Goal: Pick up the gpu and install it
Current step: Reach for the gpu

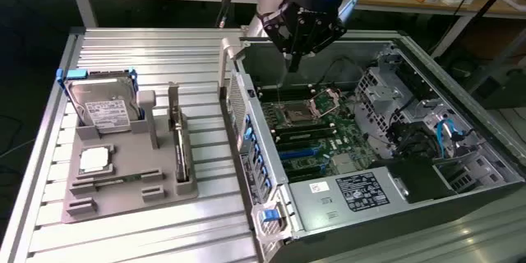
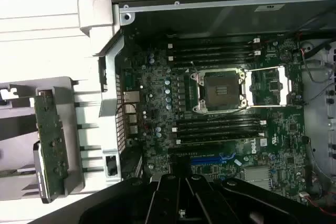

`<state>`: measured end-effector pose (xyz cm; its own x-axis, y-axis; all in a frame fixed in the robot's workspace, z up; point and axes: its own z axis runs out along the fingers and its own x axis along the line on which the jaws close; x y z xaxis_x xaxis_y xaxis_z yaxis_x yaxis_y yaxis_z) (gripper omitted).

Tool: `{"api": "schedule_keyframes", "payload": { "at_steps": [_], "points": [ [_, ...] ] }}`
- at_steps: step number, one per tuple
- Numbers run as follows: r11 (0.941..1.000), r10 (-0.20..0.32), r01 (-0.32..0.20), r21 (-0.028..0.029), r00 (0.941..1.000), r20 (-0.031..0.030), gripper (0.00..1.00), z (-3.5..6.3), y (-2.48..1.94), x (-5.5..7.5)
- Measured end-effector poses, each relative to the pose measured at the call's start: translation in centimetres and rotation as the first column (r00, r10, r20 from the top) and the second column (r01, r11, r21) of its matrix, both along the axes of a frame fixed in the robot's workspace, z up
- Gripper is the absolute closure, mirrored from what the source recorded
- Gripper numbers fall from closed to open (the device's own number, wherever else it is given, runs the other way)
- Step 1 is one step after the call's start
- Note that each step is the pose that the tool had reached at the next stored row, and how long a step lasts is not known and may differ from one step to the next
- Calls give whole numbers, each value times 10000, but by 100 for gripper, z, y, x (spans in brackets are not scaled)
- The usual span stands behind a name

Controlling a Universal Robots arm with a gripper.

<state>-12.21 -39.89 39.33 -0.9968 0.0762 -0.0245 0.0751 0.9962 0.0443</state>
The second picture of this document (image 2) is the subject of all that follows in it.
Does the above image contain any metal CPU socket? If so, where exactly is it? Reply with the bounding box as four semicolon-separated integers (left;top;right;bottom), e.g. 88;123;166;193
190;68;249;114

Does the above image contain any red wire white connector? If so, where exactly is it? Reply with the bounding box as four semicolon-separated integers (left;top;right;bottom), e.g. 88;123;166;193
299;191;336;211

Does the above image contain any black chassis latch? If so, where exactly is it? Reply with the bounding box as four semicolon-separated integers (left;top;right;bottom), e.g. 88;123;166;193
104;155;118;177

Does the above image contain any long black expansion slot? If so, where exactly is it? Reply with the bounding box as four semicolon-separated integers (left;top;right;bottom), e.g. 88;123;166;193
167;145;237;157

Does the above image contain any silver chipset heatsink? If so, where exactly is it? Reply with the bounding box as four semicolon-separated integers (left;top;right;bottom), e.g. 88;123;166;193
245;166;271;191

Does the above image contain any thin grey wire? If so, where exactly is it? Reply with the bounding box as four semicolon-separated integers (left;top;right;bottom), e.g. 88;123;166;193
300;47;336;83

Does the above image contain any silver socket cover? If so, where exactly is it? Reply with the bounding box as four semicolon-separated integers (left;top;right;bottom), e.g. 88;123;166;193
245;66;292;106

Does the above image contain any green motherboard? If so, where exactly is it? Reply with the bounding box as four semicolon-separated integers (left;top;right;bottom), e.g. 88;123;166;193
121;31;308;206

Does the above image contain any grey metal PC case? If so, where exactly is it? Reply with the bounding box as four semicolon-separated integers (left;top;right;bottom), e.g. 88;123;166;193
77;0;336;216

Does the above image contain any grey plastic parts rack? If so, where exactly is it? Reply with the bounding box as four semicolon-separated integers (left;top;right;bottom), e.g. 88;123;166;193
0;76;86;202

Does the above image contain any black cable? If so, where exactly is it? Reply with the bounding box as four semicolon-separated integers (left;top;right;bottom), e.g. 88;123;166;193
288;8;336;38

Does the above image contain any blue expansion slot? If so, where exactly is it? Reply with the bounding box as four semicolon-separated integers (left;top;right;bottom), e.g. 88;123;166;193
189;156;220;166

